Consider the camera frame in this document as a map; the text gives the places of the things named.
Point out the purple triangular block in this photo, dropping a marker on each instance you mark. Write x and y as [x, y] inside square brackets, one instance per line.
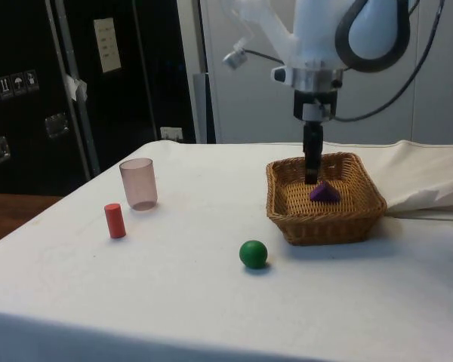
[324, 194]

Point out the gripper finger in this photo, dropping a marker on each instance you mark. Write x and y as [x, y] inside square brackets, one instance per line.
[312, 154]

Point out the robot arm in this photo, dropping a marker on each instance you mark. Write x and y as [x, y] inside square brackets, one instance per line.
[313, 30]

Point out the black cabinet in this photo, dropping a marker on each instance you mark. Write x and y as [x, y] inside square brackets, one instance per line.
[22, 113]

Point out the silver round connector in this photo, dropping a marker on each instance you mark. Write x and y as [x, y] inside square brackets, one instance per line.
[234, 59]

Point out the see-through pink cup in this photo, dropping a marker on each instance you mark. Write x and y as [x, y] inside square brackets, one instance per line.
[139, 184]

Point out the wicker basket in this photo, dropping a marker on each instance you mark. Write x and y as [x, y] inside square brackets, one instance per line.
[324, 224]

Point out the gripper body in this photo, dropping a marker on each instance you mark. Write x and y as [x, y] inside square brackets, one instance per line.
[301, 100]

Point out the green ball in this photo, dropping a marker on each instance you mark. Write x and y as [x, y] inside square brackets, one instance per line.
[253, 254]

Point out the red cylinder block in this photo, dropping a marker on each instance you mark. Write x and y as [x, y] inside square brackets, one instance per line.
[115, 221]

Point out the pale lockers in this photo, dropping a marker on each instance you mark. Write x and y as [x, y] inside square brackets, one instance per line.
[256, 105]

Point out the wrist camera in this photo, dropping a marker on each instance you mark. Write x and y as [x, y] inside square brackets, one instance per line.
[309, 79]

